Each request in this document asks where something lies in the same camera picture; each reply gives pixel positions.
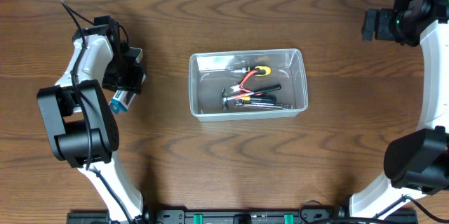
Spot white blue screwdriver box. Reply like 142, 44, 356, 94
109, 91, 136, 114

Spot small black orange hammer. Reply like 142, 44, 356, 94
222, 84, 281, 110

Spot red handled pliers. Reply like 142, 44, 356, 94
229, 70, 260, 93

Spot silver combination wrench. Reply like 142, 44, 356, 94
234, 100, 293, 110

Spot stubby yellow black screwdriver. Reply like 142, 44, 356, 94
231, 65, 272, 76

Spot slim black yellow screwdriver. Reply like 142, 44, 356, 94
241, 95, 276, 103

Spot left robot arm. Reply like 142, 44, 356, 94
36, 15, 150, 223

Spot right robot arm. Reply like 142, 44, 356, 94
343, 0, 448, 223

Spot clear plastic container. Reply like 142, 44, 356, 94
189, 48, 309, 122

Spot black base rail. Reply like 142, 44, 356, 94
66, 209, 419, 224

